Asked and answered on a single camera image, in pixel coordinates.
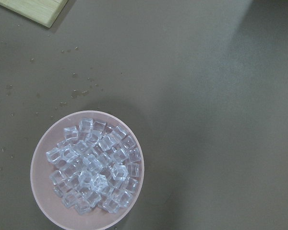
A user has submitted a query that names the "pink bowl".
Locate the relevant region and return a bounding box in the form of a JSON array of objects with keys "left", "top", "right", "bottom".
[{"left": 30, "top": 110, "right": 144, "bottom": 230}]

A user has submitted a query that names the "clear ice cubes pile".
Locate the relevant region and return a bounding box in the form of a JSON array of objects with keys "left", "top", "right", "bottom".
[{"left": 46, "top": 118, "right": 141, "bottom": 215}]

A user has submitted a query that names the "wooden cutting board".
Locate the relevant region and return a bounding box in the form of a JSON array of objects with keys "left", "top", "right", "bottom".
[{"left": 0, "top": 0, "right": 68, "bottom": 28}]

